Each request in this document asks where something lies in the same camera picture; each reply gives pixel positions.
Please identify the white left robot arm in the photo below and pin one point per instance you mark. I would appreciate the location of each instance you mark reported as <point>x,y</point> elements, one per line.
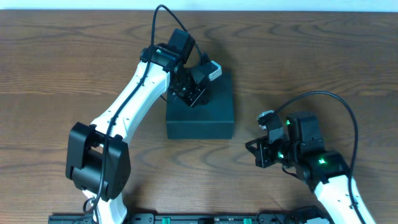
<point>98,160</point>

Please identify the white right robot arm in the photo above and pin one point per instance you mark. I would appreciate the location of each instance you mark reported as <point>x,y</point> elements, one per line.
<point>300,144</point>

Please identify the dark green box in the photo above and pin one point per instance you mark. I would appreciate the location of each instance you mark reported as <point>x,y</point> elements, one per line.
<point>214,120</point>

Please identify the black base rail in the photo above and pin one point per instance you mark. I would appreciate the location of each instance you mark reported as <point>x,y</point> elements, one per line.
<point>262,218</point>

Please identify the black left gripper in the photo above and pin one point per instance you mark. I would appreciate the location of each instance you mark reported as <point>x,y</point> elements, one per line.
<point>193,96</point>

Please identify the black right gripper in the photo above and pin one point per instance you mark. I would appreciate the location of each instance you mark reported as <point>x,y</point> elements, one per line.
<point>265,152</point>

